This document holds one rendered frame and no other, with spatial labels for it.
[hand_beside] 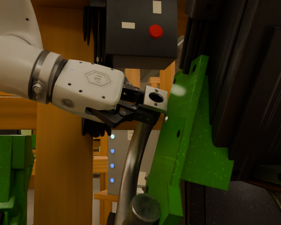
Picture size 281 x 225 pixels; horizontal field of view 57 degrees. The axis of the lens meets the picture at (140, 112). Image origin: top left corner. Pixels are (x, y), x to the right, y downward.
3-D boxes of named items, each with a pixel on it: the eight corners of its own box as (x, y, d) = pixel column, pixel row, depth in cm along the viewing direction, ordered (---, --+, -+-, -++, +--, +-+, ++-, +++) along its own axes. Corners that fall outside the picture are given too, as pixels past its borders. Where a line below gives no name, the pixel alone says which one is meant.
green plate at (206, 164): (224, 235, 32) (258, 73, 34) (160, 220, 30) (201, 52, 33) (190, 208, 43) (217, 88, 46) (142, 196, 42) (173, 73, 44)
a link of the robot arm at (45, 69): (29, 68, 36) (51, 74, 36) (50, 41, 43) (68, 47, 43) (26, 112, 41) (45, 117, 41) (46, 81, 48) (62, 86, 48)
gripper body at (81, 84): (43, 77, 36) (120, 100, 38) (64, 45, 44) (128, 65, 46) (39, 115, 41) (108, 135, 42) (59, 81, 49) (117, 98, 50)
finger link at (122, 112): (120, 110, 39) (161, 122, 40) (122, 97, 42) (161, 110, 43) (114, 125, 41) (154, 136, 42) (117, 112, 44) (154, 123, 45)
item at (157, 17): (179, 57, 61) (178, -4, 62) (105, 53, 58) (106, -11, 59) (164, 70, 73) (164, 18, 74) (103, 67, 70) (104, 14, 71)
